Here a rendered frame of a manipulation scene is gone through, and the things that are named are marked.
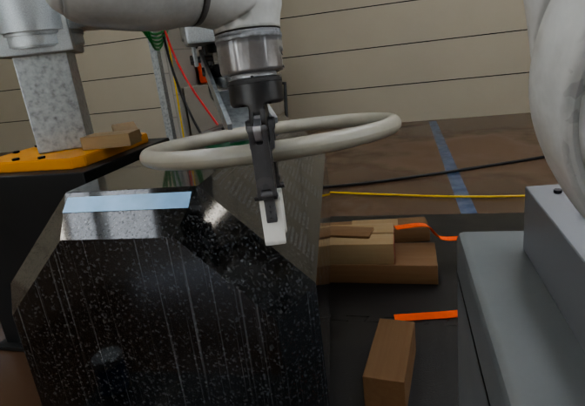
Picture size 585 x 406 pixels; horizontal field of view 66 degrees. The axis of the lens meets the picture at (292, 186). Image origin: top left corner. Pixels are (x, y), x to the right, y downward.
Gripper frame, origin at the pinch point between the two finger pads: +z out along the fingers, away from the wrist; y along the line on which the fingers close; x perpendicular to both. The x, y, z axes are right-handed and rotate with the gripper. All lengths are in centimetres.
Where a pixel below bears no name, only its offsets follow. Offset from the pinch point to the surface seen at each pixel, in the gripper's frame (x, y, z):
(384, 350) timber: -22, 62, 64
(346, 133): -12.0, 2.2, -10.6
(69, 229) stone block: 47, 29, 5
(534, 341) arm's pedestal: -22.6, -29.9, 4.7
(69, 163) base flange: 79, 95, -2
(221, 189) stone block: 14.0, 34.8, 1.9
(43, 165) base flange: 90, 97, -2
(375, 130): -16.9, 5.8, -10.2
